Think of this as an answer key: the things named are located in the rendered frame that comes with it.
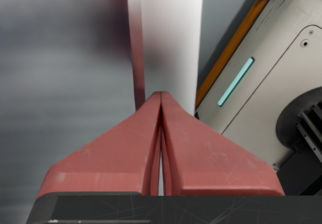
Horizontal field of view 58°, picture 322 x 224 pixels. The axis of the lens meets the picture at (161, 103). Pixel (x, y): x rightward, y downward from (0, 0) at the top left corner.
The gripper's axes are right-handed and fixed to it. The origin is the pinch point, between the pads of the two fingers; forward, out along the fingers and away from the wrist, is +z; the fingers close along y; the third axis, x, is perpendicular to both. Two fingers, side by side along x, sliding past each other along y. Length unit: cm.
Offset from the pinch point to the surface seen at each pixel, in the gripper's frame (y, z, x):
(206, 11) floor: -16, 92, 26
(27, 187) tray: 8.5, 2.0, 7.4
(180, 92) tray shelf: -1.0, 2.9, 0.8
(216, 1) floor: -19, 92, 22
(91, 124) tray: 3.7, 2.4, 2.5
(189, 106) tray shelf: -1.6, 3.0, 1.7
